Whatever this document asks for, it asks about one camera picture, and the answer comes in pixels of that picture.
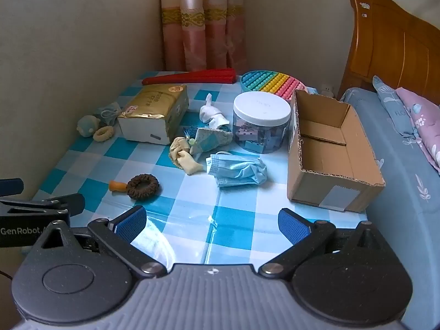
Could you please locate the orange small toy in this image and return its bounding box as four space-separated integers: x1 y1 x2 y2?
108 180 128 193

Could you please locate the brown hair scrunchie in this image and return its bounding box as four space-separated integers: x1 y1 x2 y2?
127 174 160 200

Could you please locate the cream hair scrunchie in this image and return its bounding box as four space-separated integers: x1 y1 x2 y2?
93 125 114 142

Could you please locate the blue round plush toy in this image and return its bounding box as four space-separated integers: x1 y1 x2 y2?
77 115 100 138

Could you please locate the blue tassel ball charm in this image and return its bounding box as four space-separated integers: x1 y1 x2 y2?
183 126 198 145

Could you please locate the blue patterned cloth pouch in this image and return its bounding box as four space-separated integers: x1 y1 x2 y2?
189 127 233 155

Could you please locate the cardboard box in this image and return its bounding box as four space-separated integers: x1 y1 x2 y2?
286 90 386 212

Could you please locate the blue checkered tablecloth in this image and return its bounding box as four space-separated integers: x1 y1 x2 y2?
31 71 368 271

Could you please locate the blue bed sheet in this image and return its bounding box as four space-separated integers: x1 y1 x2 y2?
342 88 439 329

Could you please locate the gold tissue pack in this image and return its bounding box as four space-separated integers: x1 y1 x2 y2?
118 84 189 145

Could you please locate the clear jar white lid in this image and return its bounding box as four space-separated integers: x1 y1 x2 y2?
233 91 292 153

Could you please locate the white small figurine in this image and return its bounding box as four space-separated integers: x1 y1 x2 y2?
320 84 335 98

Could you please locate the rainbow pop-it toy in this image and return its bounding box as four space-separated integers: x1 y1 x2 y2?
240 70 307 101

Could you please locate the blue floral pillow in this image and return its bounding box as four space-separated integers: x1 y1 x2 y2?
372 75 418 143

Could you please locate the pink floral pillow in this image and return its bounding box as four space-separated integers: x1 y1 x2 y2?
396 87 440 172

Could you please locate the red folded fan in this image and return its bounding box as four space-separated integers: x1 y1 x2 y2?
142 68 237 86

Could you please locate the wooden headboard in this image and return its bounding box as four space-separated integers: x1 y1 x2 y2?
337 0 440 104

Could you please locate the pink curtain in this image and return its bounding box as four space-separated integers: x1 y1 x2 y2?
161 0 247 73

